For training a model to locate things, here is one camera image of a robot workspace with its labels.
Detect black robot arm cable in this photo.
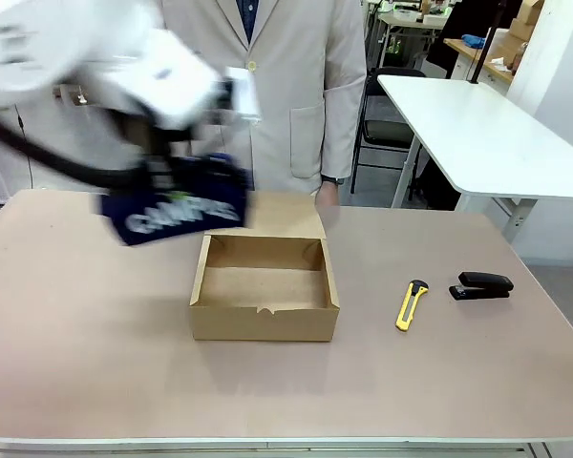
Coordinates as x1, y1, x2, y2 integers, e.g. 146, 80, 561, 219
0, 110, 147, 192

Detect person's left hand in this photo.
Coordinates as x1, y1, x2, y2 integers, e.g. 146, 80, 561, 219
314, 180, 341, 211

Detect stacked background cardboard boxes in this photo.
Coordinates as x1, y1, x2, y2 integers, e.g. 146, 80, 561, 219
499, 0, 545, 61

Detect yellow black utility knife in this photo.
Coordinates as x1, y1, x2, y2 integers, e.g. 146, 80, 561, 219
394, 280, 430, 332

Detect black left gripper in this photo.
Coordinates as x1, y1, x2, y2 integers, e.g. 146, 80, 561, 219
140, 126, 197, 192

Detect black vertical pole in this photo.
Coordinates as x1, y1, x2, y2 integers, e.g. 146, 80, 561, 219
466, 0, 507, 86

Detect black folding chair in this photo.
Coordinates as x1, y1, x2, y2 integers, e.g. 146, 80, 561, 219
350, 67, 429, 201

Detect dark blue snack packet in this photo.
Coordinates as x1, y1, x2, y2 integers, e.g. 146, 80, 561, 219
97, 152, 254, 247

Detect black stapler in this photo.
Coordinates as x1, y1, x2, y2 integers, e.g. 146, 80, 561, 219
448, 271, 515, 302

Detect person in beige coat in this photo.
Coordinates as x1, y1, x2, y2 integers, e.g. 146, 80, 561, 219
159, 0, 368, 212

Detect wooden background desk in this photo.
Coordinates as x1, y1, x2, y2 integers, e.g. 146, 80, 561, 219
443, 36, 515, 87

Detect brown cardboard box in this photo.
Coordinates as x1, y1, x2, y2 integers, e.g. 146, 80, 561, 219
188, 190, 341, 343

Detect white table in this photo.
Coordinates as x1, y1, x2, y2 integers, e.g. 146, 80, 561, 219
376, 74, 573, 244

